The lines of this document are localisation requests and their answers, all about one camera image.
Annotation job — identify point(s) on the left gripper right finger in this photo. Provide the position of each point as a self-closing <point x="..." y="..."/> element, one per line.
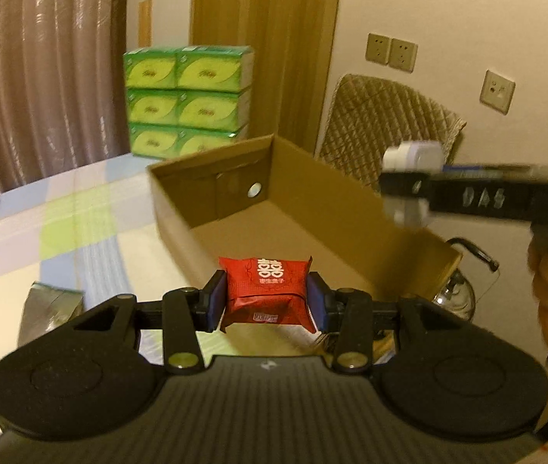
<point x="348" y="313"/>

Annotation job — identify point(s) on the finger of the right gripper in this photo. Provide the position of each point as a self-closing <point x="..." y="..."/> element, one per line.
<point x="404" y="196"/>

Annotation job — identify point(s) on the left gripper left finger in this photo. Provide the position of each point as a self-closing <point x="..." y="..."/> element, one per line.
<point x="187" y="311"/>

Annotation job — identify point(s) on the red candy packet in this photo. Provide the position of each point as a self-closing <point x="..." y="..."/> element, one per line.
<point x="267" y="291"/>

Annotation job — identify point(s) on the silver foil tea pouch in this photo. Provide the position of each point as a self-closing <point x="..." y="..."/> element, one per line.
<point x="47" y="308"/>

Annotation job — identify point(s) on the quilted brown chair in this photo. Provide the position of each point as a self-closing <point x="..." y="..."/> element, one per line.
<point x="368" y="115"/>

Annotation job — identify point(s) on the steel kettle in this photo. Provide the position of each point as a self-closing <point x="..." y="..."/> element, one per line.
<point x="458" y="295"/>

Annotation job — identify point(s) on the checkered tablecloth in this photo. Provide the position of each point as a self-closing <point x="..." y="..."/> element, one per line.
<point x="92" y="230"/>

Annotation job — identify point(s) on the open cardboard box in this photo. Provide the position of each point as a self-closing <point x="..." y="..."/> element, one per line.
<point x="265" y="198"/>

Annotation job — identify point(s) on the green tissue box pack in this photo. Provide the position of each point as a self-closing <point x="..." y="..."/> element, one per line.
<point x="186" y="100"/>

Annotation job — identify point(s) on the wooden door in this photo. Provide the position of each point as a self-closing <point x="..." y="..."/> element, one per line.
<point x="292" y="42"/>

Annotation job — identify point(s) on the single wall socket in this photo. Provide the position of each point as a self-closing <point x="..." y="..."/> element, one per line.
<point x="497" y="92"/>

